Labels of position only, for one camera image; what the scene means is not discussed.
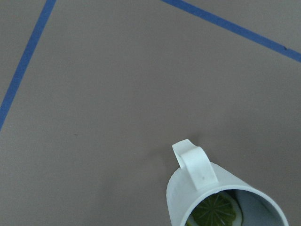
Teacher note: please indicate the white mug with HOME print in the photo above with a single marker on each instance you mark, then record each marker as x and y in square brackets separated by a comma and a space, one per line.
[197, 178]

